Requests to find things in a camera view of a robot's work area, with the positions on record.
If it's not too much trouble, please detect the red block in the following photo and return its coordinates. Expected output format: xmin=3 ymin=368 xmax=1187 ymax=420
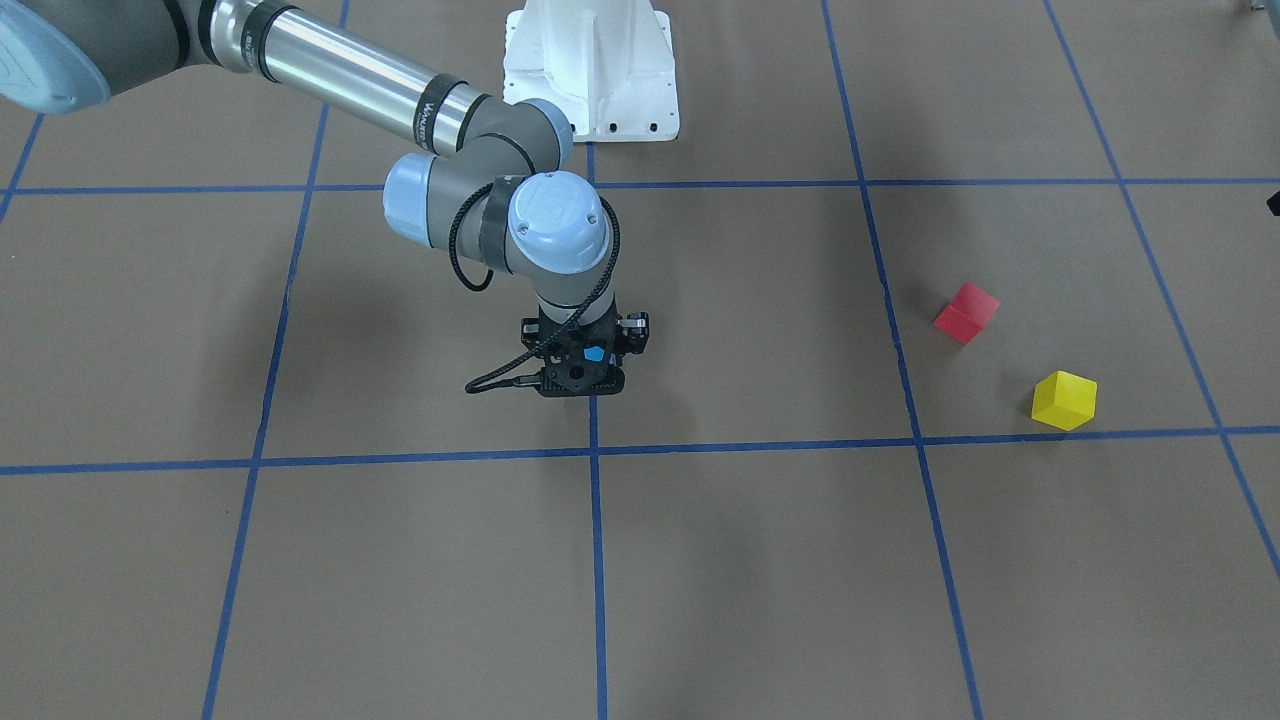
xmin=933 ymin=282 xmax=1001 ymax=345

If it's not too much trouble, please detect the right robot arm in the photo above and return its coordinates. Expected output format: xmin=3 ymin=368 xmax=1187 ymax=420
xmin=3 ymin=1 xmax=649 ymax=397

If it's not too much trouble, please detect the yellow block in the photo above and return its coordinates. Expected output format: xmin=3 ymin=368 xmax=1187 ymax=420
xmin=1030 ymin=370 xmax=1100 ymax=430

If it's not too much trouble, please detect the white camera pedestal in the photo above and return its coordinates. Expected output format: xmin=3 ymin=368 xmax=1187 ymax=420
xmin=502 ymin=1 xmax=681 ymax=143

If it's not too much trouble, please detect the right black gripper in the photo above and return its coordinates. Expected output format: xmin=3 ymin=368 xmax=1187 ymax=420
xmin=535 ymin=304 xmax=625 ymax=398

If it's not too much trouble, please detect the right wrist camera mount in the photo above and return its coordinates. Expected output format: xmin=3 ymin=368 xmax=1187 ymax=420
xmin=613 ymin=313 xmax=650 ymax=363

